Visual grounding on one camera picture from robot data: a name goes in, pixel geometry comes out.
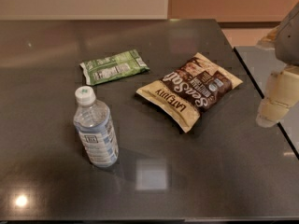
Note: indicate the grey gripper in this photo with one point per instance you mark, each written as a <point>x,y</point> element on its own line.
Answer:
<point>289,41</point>

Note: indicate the clear plastic water bottle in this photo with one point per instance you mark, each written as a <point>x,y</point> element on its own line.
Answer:
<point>95,128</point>

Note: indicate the green snack bag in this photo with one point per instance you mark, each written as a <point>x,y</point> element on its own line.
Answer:
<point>125,64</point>

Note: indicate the brown chip bag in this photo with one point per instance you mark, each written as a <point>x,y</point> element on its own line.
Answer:
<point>186,93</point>

